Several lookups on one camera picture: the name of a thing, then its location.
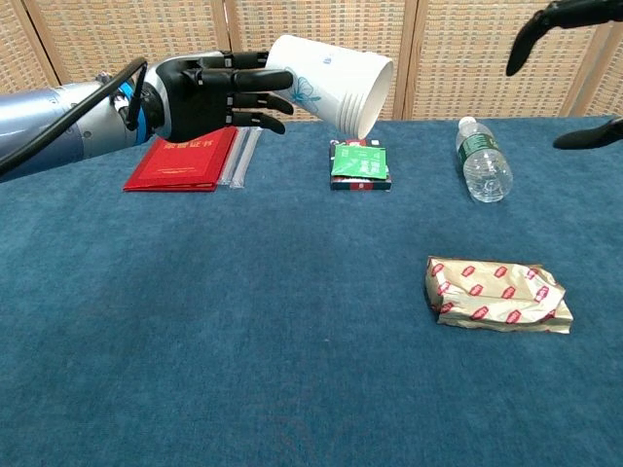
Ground green sachet packet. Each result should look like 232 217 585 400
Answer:
330 142 389 181

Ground straw in clear wrapper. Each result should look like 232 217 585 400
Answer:
228 127 261 189

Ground clear water bottle green label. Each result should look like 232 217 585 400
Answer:
455 116 515 205

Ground woven bamboo folding screen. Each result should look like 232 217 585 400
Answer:
0 0 623 124

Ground blue table cloth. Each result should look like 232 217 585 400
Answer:
0 115 623 467

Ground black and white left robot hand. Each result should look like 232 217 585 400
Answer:
144 48 296 145

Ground gold snack package red logos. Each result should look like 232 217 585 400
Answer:
423 255 574 337

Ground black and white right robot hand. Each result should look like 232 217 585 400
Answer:
505 0 623 151

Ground black cable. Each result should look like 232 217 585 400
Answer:
0 56 150 179

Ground green snack packet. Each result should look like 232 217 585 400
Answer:
329 137 395 193

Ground red certificate book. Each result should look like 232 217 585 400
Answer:
123 126 239 194

